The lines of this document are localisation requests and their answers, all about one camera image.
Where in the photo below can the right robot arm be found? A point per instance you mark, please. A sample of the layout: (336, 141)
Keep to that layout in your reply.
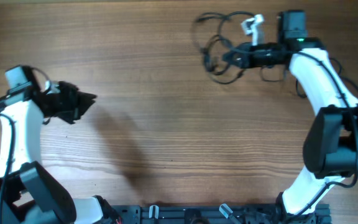
(330, 150)

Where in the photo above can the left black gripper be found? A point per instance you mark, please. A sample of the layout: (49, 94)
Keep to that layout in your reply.
(74, 98)

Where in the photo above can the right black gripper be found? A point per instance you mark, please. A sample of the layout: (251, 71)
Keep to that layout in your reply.
(248, 56)

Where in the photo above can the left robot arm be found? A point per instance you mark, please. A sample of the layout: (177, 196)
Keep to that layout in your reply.
(29, 193)

